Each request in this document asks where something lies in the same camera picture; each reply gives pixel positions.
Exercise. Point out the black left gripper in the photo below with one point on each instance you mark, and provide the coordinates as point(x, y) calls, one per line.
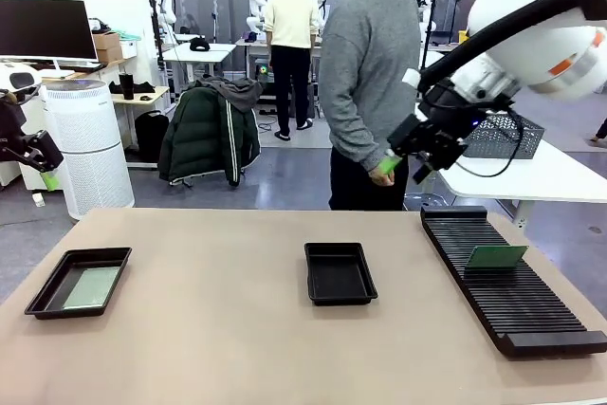
point(40, 151)

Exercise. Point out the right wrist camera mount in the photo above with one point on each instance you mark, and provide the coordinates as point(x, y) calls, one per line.
point(450, 101)

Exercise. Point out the green perforated circuit board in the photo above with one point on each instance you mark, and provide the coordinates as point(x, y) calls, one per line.
point(92, 287)
point(495, 257)

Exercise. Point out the black tumbler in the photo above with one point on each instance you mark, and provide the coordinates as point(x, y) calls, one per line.
point(126, 86)

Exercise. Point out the grey-sleeved right forearm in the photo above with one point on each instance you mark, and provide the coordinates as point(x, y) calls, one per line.
point(351, 139)

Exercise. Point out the white cylindrical air purifier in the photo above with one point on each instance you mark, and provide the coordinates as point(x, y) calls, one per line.
point(90, 139)

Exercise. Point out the black ESD tray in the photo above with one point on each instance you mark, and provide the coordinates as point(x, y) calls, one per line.
point(57, 277)
point(339, 277)

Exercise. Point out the person's right hand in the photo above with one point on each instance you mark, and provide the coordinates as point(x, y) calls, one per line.
point(381, 176)

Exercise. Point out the black cloth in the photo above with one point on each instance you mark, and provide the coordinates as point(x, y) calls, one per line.
point(137, 88)

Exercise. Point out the white monitor desk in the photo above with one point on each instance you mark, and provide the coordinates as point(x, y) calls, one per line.
point(95, 74)

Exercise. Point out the leg of passing person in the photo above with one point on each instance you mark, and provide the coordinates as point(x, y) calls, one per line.
point(598, 132)

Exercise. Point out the black slotted board rack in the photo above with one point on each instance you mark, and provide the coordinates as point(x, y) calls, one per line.
point(512, 300)

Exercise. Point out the dark green puffer jacket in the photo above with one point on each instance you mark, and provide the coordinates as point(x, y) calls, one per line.
point(199, 139)

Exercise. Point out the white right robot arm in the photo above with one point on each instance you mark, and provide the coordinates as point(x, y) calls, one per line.
point(531, 21)

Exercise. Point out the black cap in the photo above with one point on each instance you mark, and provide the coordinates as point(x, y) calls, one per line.
point(199, 44)

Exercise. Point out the computer case with coloured light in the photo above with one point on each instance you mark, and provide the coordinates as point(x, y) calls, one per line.
point(263, 73)

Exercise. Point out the man in cream sweater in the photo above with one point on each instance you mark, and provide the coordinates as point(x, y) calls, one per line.
point(291, 16)

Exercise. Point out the person in grey sweater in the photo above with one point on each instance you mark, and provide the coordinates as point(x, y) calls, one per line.
point(370, 54)

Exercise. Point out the white background table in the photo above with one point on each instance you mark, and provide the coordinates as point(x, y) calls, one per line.
point(223, 48)

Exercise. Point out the black computer monitor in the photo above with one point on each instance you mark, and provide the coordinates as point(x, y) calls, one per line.
point(45, 28)

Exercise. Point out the brown cardboard box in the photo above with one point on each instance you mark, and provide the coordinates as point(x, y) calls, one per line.
point(110, 55)
point(106, 41)

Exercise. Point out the grey hooded jacket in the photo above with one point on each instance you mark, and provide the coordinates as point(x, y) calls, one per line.
point(237, 92)

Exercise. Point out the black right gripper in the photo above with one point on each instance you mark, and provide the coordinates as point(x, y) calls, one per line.
point(427, 137)

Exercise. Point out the small white floor item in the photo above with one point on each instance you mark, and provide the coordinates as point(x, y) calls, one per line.
point(39, 199)

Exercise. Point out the light wooden desk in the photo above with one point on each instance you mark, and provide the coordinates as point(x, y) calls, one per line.
point(159, 92)

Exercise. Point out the black backpack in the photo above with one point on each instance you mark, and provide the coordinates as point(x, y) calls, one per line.
point(152, 137)

